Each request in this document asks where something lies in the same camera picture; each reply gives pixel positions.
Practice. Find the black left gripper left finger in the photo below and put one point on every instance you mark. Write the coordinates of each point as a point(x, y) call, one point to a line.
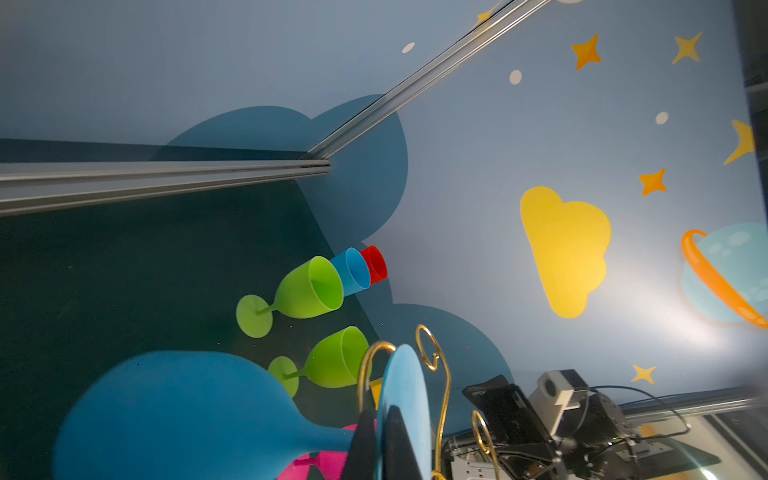
point(361, 458)

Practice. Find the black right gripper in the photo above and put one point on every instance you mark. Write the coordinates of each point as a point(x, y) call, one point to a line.
point(524, 447)

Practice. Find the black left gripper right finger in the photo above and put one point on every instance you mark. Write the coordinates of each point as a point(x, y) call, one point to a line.
point(398, 456)

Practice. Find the magenta wine glass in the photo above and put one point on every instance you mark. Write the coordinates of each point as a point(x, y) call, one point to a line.
point(329, 463)

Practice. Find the light green wine glass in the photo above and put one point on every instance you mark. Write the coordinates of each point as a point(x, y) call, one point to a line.
point(312, 289)

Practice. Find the blue wine glass front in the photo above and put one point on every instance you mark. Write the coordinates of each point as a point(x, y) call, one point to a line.
point(353, 271)

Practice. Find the blue wine glass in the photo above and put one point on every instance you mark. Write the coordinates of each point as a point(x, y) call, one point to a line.
point(353, 271)
point(187, 415)

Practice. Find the red wine glass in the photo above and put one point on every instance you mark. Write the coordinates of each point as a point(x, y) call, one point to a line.
point(376, 264)

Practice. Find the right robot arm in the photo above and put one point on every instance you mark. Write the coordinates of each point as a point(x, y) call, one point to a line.
point(606, 446)

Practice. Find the yellow plastic piece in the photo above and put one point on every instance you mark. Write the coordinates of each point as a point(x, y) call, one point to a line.
point(375, 387)

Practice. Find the gold wire glass rack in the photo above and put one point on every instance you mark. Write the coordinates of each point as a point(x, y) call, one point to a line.
point(419, 382)

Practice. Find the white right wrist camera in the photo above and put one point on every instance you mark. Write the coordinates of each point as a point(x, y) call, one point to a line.
point(561, 401)

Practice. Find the aluminium frame rail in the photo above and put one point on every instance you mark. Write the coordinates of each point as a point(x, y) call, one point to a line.
point(108, 101)

